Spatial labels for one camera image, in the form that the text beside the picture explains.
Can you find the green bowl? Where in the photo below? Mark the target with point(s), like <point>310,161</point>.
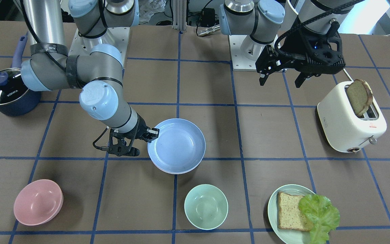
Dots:
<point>206,207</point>

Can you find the aluminium frame post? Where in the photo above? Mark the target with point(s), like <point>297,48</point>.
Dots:
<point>179,14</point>

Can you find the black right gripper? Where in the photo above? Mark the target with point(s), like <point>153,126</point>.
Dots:
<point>138,129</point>

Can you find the pink bowl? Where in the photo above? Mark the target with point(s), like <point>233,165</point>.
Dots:
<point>38,202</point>

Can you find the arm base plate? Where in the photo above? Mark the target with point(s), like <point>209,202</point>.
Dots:
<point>115,36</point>
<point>244,52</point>

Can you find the bread slice on plate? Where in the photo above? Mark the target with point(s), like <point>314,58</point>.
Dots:
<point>289,215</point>

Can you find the glass pot lid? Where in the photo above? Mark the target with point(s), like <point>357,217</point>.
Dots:
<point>11,85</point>

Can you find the lettuce leaf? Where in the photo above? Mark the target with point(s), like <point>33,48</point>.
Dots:
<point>322,213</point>

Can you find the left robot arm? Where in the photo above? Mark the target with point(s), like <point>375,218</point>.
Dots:
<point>262,20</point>

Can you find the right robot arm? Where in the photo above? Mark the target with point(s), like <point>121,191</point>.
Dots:
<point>99,74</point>

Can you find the blue plate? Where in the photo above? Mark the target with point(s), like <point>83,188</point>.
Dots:
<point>179,148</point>

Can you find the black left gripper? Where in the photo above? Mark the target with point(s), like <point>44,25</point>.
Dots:
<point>295,48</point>

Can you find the dark blue pot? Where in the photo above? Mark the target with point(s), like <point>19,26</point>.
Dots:
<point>29,100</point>

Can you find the white toaster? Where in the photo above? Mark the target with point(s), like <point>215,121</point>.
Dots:
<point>344,131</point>

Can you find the green plate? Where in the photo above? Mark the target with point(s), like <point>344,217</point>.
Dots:
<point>287,236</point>

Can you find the bread slice in toaster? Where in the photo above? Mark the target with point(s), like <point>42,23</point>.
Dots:
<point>360,96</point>

